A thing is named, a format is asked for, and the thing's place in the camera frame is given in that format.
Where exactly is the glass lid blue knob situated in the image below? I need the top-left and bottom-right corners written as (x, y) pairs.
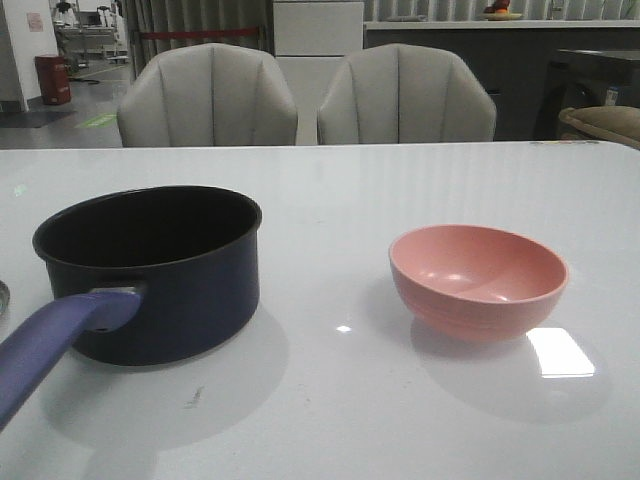
top-left (0, 281), bottom-right (10, 316)

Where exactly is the dark grey counter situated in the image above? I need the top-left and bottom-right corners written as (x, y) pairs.
top-left (364, 20), bottom-right (639, 141)

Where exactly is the beige chair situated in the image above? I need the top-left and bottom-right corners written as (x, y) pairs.
top-left (117, 43), bottom-right (298, 147)
top-left (317, 44), bottom-right (497, 145)

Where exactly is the pink bowl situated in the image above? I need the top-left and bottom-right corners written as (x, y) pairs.
top-left (388, 224), bottom-right (569, 342)

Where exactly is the red trash bin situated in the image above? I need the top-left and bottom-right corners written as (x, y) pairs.
top-left (34, 54), bottom-right (71, 105)

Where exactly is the white drawer cabinet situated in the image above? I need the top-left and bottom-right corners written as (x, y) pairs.
top-left (273, 1), bottom-right (364, 145)

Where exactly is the red barrier belt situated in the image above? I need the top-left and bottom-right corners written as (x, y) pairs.
top-left (139, 26), bottom-right (261, 40)

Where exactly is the right beige chair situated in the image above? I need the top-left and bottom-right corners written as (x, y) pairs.
top-left (317, 44), bottom-right (497, 145)

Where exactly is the left beige chair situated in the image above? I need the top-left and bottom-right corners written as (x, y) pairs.
top-left (117, 43), bottom-right (298, 147)

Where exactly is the fruit plate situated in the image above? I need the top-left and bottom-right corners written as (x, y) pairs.
top-left (482, 0), bottom-right (522, 21)

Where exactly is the dark blue saucepan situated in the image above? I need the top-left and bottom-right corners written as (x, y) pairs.
top-left (1, 185), bottom-right (262, 423)

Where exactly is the black washing machine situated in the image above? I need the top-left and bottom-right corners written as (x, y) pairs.
top-left (533, 49), bottom-right (639, 140)

